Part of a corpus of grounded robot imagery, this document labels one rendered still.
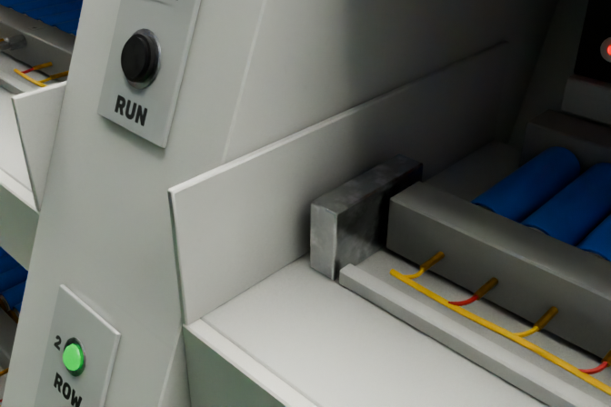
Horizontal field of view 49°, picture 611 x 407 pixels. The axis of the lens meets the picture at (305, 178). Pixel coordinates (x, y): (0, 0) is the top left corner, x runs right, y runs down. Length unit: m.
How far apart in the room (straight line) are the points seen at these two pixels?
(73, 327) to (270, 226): 0.09
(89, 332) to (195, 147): 0.09
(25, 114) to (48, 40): 0.15
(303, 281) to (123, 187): 0.07
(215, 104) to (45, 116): 0.09
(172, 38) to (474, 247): 0.12
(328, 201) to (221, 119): 0.05
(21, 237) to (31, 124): 0.07
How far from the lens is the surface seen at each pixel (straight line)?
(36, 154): 0.28
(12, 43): 0.44
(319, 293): 0.23
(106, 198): 0.25
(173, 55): 0.23
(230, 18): 0.21
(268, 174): 0.22
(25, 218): 0.31
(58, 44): 0.41
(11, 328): 0.48
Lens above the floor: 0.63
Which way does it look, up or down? 12 degrees down
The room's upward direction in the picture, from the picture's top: 16 degrees clockwise
